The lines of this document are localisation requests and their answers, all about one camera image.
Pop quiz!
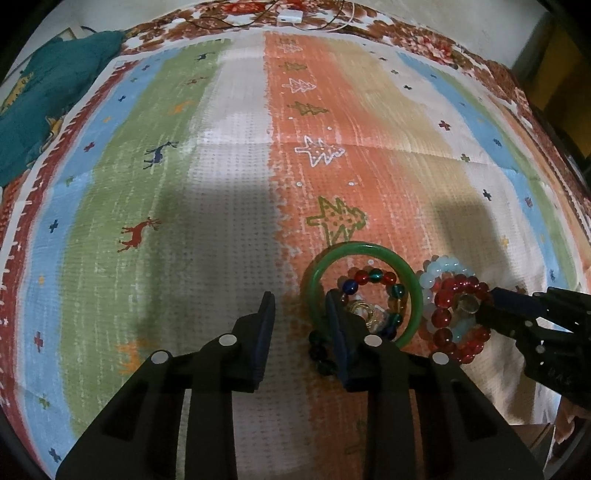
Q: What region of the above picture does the gold crystal ring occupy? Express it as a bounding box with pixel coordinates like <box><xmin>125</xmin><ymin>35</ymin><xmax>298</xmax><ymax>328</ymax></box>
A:
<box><xmin>345</xmin><ymin>301</ymin><xmax>389</xmax><ymax>331</ymax></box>

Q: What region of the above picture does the multicolour glass bead bracelet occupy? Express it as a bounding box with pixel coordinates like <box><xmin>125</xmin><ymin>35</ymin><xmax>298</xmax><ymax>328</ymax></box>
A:
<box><xmin>338</xmin><ymin>267</ymin><xmax>408</xmax><ymax>338</ymax></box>

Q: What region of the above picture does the dark red bead bracelet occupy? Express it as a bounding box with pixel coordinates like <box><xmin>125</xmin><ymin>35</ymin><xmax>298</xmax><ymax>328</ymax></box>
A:
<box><xmin>431</xmin><ymin>274</ymin><xmax>494</xmax><ymax>365</ymax></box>

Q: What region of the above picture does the green jade bangle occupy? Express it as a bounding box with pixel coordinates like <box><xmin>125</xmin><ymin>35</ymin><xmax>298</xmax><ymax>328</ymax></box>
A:
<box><xmin>304</xmin><ymin>241</ymin><xmax>423</xmax><ymax>348</ymax></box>

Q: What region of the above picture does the light blue bead bracelet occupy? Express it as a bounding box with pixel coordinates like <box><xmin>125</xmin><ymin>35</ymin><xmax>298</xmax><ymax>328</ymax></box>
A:
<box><xmin>417</xmin><ymin>255</ymin><xmax>482</xmax><ymax>345</ymax></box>

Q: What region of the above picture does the person's right hand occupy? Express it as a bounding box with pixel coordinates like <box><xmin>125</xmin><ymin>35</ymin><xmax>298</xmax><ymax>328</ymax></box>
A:
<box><xmin>554</xmin><ymin>397</ymin><xmax>591</xmax><ymax>444</ymax></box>

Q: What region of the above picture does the striped colourful woven mat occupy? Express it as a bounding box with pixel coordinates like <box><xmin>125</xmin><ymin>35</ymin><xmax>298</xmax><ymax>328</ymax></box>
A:
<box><xmin>1</xmin><ymin>30</ymin><xmax>590</xmax><ymax>479</ymax></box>

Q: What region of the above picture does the floral brown bedsheet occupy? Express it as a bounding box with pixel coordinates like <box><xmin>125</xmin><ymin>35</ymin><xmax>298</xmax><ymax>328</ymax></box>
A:
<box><xmin>0</xmin><ymin>0</ymin><xmax>591</xmax><ymax>324</ymax></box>

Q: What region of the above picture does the white charger adapter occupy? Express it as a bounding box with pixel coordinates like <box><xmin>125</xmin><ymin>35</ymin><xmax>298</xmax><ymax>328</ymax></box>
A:
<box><xmin>277</xmin><ymin>9</ymin><xmax>304</xmax><ymax>24</ymax></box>

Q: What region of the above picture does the teal quilted pillow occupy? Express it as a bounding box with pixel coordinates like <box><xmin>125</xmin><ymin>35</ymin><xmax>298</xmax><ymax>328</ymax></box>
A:
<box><xmin>1</xmin><ymin>30</ymin><xmax>125</xmax><ymax>186</ymax></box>

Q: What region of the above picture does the black cable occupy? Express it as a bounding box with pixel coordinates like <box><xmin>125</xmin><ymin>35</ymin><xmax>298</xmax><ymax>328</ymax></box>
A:
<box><xmin>174</xmin><ymin>0</ymin><xmax>348</xmax><ymax>31</ymax></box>

